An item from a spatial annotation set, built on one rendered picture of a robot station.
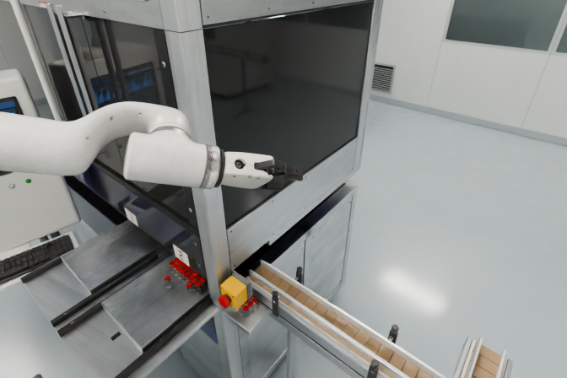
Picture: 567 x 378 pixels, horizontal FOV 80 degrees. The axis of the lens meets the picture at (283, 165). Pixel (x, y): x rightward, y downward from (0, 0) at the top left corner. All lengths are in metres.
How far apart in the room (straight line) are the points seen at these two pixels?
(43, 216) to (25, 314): 1.07
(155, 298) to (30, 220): 0.80
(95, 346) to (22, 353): 1.35
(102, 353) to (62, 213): 0.84
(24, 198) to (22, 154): 1.27
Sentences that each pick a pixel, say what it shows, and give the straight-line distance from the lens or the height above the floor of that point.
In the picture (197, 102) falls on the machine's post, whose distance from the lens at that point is 0.84.
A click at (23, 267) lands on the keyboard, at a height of 0.83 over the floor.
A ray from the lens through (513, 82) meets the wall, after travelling 5.22.
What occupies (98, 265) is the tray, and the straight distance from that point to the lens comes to 1.60.
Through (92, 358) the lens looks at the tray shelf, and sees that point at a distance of 1.33.
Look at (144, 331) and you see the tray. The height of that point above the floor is 0.88.
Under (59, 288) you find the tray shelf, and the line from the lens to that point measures 1.59.
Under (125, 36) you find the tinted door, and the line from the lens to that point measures 1.02.
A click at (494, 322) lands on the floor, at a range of 2.67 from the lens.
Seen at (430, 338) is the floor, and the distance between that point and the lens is 2.43.
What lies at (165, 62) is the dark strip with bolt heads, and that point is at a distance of 0.87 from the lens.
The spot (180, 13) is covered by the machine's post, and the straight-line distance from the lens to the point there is 0.79.
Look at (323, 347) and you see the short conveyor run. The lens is 1.21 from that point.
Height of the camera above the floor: 1.92
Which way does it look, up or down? 31 degrees down
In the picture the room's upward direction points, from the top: straight up
